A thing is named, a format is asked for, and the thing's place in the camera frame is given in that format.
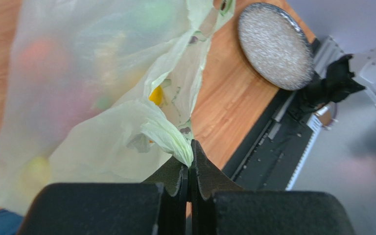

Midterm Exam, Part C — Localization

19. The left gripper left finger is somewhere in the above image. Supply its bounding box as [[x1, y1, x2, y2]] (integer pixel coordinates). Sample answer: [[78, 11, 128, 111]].
[[18, 158, 188, 235]]

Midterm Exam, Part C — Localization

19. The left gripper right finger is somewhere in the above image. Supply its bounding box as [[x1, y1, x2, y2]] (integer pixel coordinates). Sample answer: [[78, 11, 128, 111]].
[[190, 140, 355, 235]]

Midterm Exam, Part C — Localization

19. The fake yellow banana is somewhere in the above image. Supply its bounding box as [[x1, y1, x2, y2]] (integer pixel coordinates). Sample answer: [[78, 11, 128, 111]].
[[149, 86, 163, 106]]

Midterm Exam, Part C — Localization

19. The translucent yellowish plastic bag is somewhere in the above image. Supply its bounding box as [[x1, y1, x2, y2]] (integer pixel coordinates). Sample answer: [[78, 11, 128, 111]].
[[0, 0, 235, 215]]

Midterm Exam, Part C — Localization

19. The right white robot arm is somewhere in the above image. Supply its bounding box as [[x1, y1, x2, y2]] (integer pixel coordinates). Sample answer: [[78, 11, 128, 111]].
[[300, 37, 376, 112]]

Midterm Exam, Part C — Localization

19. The blue cloth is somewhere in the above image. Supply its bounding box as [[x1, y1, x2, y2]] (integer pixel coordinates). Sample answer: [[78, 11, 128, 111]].
[[0, 210, 24, 235]]

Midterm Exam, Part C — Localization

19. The speckled ceramic plate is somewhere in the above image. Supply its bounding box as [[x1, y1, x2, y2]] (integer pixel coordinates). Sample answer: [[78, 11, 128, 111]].
[[237, 2, 314, 91]]

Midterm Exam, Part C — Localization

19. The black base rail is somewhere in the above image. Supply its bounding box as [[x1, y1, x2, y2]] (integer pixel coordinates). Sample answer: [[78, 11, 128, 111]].
[[222, 90, 322, 190]]

